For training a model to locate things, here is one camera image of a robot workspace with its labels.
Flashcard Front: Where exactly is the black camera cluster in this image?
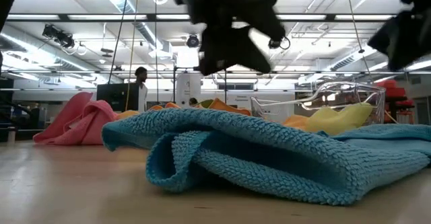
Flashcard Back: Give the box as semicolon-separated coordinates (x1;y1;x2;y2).
41;24;76;49

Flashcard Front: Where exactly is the white cabinet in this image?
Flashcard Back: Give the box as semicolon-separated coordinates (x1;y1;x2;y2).
174;72;203;103

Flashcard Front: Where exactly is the black hanging cable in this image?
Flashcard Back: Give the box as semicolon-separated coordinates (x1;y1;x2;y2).
106;0;131;85

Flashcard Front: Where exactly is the clear plastic bin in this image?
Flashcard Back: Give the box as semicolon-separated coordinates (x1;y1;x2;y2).
250;81;387;138

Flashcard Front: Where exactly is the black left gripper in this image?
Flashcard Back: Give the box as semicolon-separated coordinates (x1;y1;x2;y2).
147;0;287;77

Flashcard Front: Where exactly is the yellow microfiber towel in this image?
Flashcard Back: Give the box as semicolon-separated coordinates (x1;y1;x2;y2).
304;102;375;137

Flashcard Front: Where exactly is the pink microfiber towel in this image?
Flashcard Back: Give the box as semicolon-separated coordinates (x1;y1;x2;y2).
32;91;118;147

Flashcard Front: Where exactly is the black hanging camera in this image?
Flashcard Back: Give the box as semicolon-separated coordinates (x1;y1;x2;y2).
186;34;201;48
268;36;291;50

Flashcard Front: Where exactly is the black monitor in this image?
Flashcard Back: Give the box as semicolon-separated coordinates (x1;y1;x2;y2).
96;82;140;113

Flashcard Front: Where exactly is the blue microfiber towel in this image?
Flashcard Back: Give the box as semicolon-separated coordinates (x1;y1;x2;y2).
100;107;431;207

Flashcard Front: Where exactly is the orange microfiber towel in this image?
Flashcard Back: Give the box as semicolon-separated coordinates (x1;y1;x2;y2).
116;98;253;121
284;114;313;130

